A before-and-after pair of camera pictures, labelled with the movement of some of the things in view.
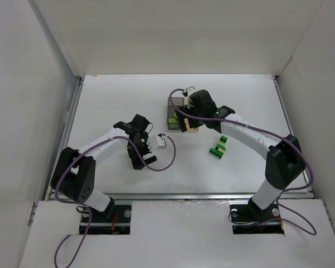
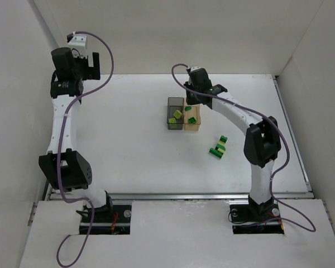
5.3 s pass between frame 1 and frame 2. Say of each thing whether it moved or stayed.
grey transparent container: stayed
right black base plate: stayed
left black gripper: moved
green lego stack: stayed
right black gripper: moved
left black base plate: stayed
